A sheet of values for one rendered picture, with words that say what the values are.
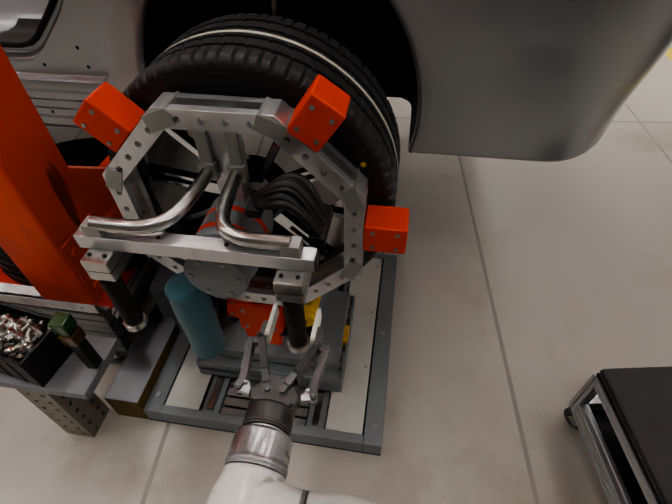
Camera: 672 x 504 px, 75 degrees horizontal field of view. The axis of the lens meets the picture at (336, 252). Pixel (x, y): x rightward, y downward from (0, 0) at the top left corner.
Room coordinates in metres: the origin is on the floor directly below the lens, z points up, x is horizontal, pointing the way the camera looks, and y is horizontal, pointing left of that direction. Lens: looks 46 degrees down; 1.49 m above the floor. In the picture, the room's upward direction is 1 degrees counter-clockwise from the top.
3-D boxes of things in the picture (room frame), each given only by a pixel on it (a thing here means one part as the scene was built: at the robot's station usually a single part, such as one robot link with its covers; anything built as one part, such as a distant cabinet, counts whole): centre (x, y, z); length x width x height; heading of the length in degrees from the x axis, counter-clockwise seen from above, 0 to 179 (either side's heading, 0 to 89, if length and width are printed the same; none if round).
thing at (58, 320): (0.60, 0.65, 0.64); 0.04 x 0.04 x 0.04; 80
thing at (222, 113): (0.72, 0.20, 0.85); 0.54 x 0.07 x 0.54; 80
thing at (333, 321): (0.89, 0.17, 0.32); 0.40 x 0.30 x 0.28; 80
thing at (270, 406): (0.31, 0.11, 0.83); 0.09 x 0.08 x 0.07; 170
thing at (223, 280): (0.65, 0.22, 0.85); 0.21 x 0.14 x 0.14; 170
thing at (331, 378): (0.90, 0.21, 0.13); 0.50 x 0.36 x 0.10; 80
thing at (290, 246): (0.58, 0.13, 1.03); 0.19 x 0.18 x 0.11; 170
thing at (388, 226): (0.67, -0.11, 0.85); 0.09 x 0.08 x 0.07; 80
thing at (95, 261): (0.55, 0.41, 0.93); 0.09 x 0.05 x 0.05; 170
